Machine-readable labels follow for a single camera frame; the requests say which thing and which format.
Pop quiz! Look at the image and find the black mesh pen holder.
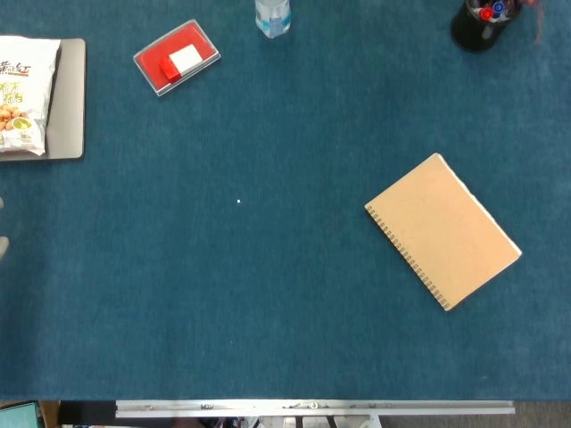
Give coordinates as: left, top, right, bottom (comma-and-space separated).
450, 0, 523, 54

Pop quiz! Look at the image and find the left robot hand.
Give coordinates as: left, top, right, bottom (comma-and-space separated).
0, 197, 11, 262

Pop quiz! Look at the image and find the teal flat object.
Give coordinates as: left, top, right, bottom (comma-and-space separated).
0, 400, 41, 428

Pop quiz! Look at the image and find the kraft cover spiral notebook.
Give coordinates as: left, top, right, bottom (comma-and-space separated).
364, 152, 523, 312

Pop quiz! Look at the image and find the red and white stamp block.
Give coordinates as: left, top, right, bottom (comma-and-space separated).
158, 43, 203, 85

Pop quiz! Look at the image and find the grey closed laptop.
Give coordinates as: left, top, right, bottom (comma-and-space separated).
0, 37, 87, 162

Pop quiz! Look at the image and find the white snack bag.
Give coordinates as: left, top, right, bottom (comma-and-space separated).
0, 35, 62, 157

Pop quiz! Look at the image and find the red stamp pad case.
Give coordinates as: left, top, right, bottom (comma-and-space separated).
132, 19, 222, 98

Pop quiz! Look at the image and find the upright clear water bottle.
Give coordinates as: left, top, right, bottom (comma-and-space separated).
254, 0, 293, 39

